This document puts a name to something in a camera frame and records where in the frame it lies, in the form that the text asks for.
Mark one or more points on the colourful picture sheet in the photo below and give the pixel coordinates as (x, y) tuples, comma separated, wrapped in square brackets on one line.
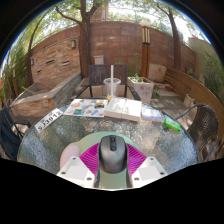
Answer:
[(85, 108)]

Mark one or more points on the white wall box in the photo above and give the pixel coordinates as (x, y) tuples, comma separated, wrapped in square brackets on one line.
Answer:
[(99, 60)]

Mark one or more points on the dark wooden slatted chair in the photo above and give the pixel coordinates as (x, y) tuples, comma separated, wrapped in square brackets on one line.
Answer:
[(96, 75)]

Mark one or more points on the curved wooden bench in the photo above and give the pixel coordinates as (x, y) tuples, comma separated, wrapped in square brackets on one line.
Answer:
[(196, 90)]

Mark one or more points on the white label plate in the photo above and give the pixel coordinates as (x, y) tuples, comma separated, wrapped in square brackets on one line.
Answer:
[(48, 120)]

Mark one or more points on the clear plastic cup with straw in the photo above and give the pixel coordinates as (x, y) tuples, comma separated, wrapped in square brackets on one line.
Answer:
[(112, 88)]

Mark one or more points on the slim tree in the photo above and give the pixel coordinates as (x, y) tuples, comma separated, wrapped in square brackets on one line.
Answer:
[(176, 43)]

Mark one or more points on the large tree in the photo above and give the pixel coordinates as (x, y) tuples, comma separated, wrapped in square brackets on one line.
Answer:
[(84, 46)]

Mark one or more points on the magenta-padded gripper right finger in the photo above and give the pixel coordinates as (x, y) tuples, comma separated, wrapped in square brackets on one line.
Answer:
[(148, 173)]

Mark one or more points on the white open book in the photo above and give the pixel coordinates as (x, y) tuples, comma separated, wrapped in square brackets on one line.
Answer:
[(123, 108)]

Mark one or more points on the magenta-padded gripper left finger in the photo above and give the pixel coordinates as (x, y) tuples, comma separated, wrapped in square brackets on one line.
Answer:
[(76, 173)]

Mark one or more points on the green mouse pad, pink rest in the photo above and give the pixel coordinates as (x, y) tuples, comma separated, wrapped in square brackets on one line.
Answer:
[(88, 140)]

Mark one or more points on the white planter box with plant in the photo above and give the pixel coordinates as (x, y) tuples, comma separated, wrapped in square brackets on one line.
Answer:
[(141, 89)]

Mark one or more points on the beige stone block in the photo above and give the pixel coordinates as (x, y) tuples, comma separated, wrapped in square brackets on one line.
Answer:
[(157, 72)]

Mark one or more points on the black wall lamp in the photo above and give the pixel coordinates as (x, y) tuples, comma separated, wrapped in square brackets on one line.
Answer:
[(32, 62), (73, 44)]

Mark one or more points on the small blue white booklet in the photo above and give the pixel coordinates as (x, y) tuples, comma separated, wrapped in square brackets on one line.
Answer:
[(152, 114)]

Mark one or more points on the wooden garden lamp post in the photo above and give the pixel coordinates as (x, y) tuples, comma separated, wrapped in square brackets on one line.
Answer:
[(145, 53)]

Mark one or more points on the brown wicker chair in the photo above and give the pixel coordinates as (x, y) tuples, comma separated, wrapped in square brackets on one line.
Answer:
[(205, 128)]

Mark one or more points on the small white plant pot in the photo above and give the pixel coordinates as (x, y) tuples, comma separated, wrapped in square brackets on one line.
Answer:
[(189, 100)]

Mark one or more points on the stone raised bed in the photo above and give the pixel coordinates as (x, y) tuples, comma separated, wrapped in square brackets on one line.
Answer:
[(36, 103)]

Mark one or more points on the dark grey computer mouse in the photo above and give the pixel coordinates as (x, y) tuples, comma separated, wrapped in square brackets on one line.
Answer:
[(112, 155)]

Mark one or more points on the green packet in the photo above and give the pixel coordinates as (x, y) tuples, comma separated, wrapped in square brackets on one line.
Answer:
[(172, 124)]

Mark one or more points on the black metal chair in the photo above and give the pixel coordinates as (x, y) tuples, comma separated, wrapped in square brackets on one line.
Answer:
[(8, 133)]

